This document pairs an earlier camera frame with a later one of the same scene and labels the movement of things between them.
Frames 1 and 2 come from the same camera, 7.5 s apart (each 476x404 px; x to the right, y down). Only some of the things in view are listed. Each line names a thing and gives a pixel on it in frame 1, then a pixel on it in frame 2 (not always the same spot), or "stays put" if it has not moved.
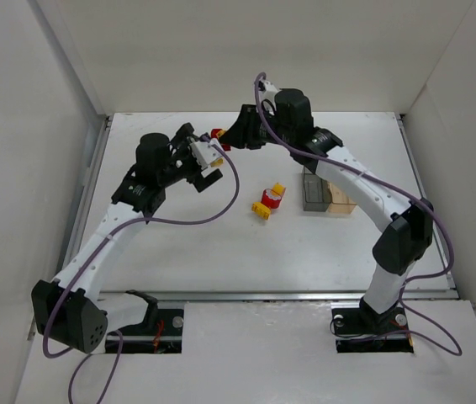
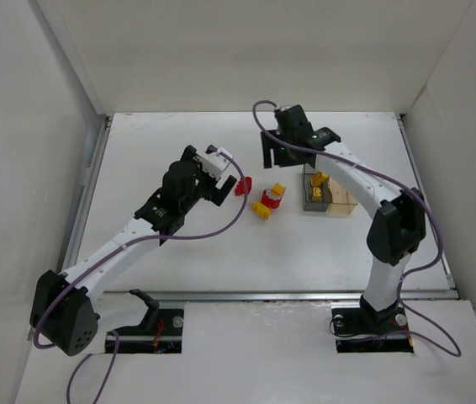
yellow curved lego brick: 261,209 stays put
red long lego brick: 214,135 → 249,183
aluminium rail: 261,297 stays put
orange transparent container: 340,203 stays put
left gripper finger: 210,178 → 220,194
